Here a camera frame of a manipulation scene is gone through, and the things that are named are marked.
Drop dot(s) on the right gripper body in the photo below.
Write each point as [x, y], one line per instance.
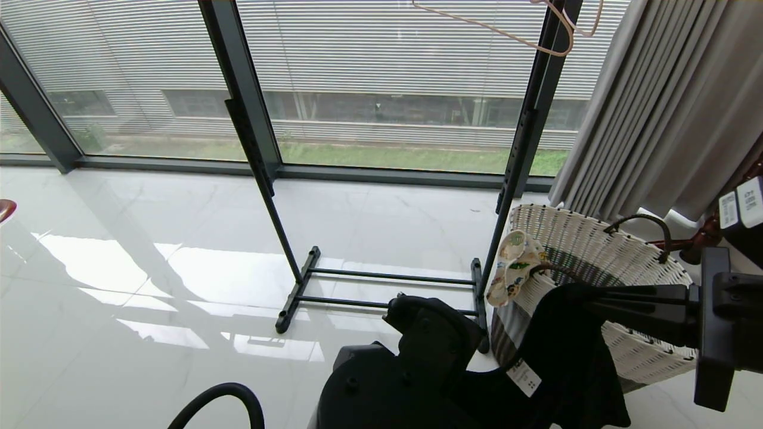
[715, 328]

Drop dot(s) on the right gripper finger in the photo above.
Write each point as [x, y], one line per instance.
[656, 294]
[661, 325]

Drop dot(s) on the black garment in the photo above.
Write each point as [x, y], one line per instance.
[566, 369]

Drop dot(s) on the white laundry basket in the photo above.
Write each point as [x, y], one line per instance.
[572, 238]

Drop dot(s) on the black clothes rack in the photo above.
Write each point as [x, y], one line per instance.
[527, 131]

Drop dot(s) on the red wooden turned stand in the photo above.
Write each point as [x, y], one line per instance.
[709, 232]

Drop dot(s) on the cream printed garment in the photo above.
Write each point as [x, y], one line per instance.
[514, 268]

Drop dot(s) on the beige curtain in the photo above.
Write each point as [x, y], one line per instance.
[656, 107]

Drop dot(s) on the window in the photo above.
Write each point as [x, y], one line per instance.
[232, 59]

